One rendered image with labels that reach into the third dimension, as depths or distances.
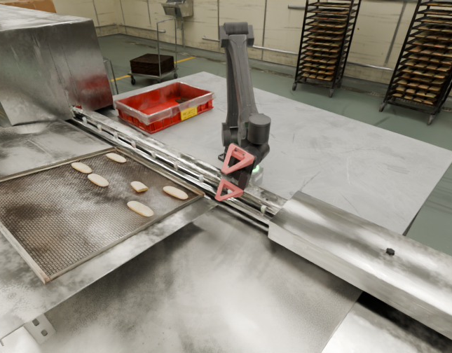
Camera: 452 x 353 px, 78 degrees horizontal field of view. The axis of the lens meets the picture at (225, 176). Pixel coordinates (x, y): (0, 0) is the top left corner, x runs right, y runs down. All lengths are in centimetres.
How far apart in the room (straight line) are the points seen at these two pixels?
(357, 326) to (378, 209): 46
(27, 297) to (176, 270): 34
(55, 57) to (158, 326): 131
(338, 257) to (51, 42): 149
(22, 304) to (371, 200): 106
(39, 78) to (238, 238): 120
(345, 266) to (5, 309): 74
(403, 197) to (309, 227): 50
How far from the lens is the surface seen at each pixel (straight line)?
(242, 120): 83
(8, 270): 79
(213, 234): 92
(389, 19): 515
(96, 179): 104
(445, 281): 86
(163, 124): 153
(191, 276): 83
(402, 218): 114
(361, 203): 113
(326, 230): 84
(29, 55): 162
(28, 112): 165
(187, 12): 688
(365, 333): 82
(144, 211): 86
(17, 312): 71
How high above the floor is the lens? 150
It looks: 36 degrees down
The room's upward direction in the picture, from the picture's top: straight up
